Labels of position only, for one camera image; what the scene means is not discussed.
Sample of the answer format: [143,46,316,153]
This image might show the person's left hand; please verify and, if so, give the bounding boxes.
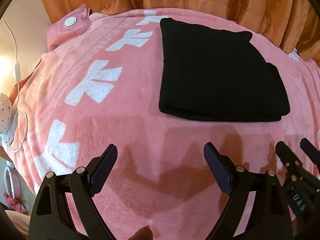
[129,225,153,240]

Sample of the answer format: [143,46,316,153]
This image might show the orange curtain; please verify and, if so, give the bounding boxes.
[42,0,319,62]

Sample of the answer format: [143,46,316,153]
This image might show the black knit garment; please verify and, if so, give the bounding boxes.
[159,18,290,122]

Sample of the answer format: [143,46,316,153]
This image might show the white charging cable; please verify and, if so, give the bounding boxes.
[2,16,28,153]

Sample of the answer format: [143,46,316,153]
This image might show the pink round mirror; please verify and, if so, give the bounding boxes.
[4,166,21,199]

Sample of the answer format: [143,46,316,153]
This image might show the pink pillow with white button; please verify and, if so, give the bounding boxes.
[46,4,92,51]

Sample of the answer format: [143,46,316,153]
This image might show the pink fleece blanket white bows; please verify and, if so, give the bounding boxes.
[9,9,319,239]

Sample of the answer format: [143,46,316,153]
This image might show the white polka dot fabric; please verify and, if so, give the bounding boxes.
[0,93,14,134]

